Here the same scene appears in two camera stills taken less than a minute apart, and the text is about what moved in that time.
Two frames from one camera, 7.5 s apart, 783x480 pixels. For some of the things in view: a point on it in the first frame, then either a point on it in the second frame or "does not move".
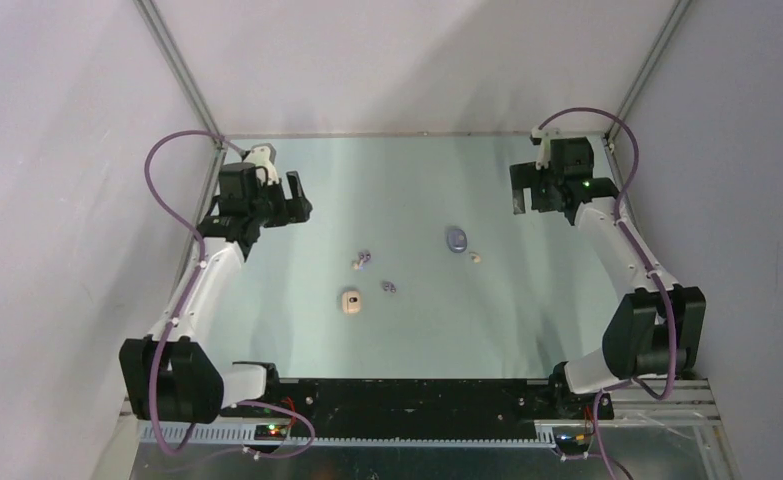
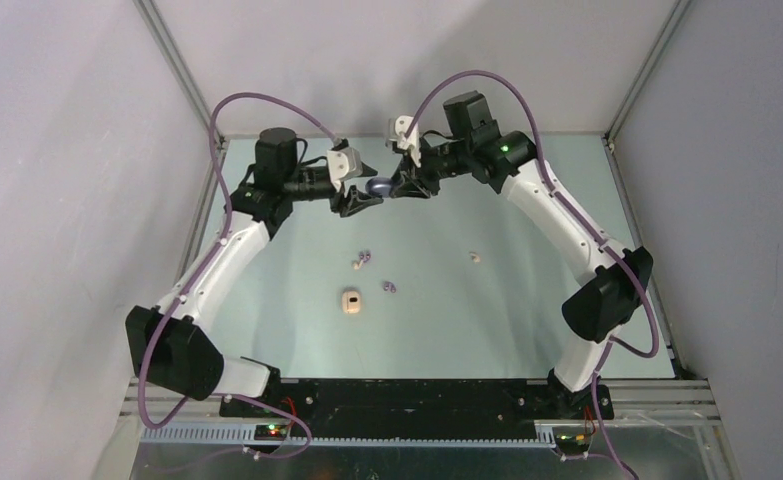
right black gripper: [525, 175] to [406, 185]
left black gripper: [294, 210] to [355, 201]
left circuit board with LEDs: [270, 432] does not move
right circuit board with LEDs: [572, 440] does not move
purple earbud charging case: [457, 240] to [381, 185]
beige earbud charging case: [351, 302] does not move
